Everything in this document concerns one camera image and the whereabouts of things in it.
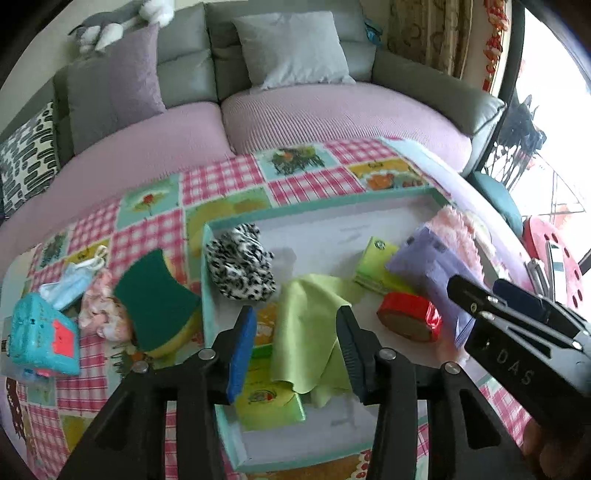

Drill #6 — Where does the grey cushion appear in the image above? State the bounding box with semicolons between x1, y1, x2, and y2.
232;11;357;90

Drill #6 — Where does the pink fluffy cloth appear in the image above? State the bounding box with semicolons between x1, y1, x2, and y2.
425;205;497;278

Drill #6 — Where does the teal wet wipes pack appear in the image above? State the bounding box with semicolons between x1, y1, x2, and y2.
10;293;80;378

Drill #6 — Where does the green tissue pack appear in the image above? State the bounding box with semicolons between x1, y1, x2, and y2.
353;237;416;296
233;344;306;429

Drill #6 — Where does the pink checked tablecloth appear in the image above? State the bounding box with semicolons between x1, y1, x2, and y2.
0;136;546;480

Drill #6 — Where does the blue face mask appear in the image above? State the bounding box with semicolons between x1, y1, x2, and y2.
39;244;109;310

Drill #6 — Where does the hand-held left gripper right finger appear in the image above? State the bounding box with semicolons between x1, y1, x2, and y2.
335;305;532;480

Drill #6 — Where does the patterned curtain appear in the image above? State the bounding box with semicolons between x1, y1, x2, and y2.
385;0;490;79

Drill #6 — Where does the grey and white plush toy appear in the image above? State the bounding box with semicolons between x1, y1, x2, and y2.
69;0;176;56

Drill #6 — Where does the teal stool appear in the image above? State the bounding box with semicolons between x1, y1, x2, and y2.
471;171;525;227

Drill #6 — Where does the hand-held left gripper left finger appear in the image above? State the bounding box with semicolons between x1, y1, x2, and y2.
58;305;258;480

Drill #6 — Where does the light green cloth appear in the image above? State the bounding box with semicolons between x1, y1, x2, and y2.
270;273;365;409

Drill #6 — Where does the black and white patterned cushion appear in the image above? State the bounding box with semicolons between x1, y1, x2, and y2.
0;102;61;217

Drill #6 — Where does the white tray with teal rim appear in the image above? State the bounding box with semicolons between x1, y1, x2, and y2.
201;185;532;474

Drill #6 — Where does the red hanging decoration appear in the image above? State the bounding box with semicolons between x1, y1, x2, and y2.
482;0;511;93

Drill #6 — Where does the yellow wrapped pouch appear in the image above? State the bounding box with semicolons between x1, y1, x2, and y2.
252;302;280;349

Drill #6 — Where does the green and yellow sponge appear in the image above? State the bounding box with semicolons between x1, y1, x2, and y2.
113;249;202;358

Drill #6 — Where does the pink sofa seat cover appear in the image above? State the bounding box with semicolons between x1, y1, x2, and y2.
221;82;472;175
0;102;236;278

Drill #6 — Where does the pink floral scrunchie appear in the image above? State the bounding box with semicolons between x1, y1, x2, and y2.
78;268;134;342

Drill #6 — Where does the grey sofa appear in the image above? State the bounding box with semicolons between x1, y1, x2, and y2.
0;0;509;217

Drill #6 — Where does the purple cloth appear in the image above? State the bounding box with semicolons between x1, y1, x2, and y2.
385;224;483;349

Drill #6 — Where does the red tape roll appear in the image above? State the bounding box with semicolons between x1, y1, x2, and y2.
376;292;443;343

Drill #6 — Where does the leopard print scrunchie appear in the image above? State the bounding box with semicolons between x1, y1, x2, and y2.
205;223;278;302

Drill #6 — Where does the person's right hand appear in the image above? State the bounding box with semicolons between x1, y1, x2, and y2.
522;418;591;480

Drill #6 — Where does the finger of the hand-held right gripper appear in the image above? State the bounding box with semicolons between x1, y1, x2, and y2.
446;274;591;352
492;278;561;324

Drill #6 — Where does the purple cushion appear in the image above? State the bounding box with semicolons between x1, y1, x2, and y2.
65;23;167;155

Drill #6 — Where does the red round stool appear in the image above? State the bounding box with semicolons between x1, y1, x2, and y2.
522;217;585;310

